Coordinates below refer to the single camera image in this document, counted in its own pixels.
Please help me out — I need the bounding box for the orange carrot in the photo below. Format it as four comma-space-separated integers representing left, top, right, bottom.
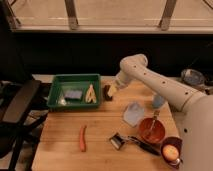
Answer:
79, 125, 87, 152

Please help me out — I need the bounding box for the orange bowl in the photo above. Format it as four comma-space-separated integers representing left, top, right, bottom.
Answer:
138, 118, 165, 144

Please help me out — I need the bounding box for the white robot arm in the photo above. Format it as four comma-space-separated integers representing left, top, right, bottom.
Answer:
107, 54, 213, 171

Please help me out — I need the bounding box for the dark purple plate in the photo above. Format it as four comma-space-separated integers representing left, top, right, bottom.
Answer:
160, 136, 182, 169

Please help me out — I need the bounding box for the yellow apple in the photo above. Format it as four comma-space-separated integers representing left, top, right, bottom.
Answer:
163, 145, 179, 161

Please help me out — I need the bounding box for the black handled peeler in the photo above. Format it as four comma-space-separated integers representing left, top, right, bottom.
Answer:
109, 133, 160, 156

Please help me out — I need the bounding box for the clear plastic piece in tray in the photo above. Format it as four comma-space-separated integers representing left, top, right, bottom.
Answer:
58, 95, 67, 106

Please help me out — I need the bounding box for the black office chair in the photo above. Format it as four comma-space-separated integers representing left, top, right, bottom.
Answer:
0, 80, 47, 171

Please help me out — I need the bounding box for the metal spoon in bowl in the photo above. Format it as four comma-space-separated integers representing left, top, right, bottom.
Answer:
146, 110, 160, 138

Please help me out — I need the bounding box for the green plastic tray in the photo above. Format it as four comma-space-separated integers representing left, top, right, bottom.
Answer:
47, 74, 101, 111

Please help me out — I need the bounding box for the grey round bowl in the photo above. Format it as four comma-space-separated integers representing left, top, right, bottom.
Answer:
181, 69, 205, 86

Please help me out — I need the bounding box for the light blue cloth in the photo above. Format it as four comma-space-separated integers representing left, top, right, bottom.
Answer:
123, 102, 144, 127

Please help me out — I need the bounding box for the blue sponge in tray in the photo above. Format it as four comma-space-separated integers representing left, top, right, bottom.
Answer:
65, 90, 82, 100

